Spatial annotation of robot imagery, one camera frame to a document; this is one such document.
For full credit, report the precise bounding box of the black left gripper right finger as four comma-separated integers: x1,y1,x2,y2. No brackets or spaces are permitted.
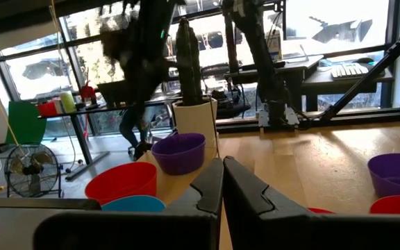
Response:
223,155,400,250

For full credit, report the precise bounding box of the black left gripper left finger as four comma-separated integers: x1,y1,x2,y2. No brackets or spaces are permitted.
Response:
33,157,224,250

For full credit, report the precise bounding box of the red plastic bowl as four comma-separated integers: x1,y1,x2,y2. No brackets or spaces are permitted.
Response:
306,207,335,215
369,194,400,215
84,161,158,206

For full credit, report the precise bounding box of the light blue plastic bowl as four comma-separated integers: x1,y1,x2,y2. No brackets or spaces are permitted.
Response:
101,194,167,213

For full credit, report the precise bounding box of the green cactus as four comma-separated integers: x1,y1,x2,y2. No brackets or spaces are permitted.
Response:
175,17,204,107

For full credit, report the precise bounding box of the pale green cup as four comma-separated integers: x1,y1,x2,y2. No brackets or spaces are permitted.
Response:
60,91,77,114

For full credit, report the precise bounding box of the black monitor pole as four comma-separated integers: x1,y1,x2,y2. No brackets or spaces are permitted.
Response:
222,10,240,76

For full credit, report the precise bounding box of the black equipment pile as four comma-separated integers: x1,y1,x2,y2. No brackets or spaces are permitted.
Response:
210,88,253,119

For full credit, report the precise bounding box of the red box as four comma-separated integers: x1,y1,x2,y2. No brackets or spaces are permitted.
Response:
36,101,59,118

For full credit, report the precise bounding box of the green board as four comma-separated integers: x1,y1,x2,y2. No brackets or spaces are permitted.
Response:
5,100,48,146

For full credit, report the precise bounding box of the black floor fan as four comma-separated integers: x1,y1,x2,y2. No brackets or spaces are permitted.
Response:
3,142,64,199

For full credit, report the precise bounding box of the black keyboard desk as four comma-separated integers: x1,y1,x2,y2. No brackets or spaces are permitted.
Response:
220,54,395,113

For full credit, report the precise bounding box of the white keyboard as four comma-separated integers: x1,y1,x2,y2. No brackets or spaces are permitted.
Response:
331,62,371,81

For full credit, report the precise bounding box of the yellow hanging cable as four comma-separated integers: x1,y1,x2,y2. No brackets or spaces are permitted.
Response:
49,0,65,63

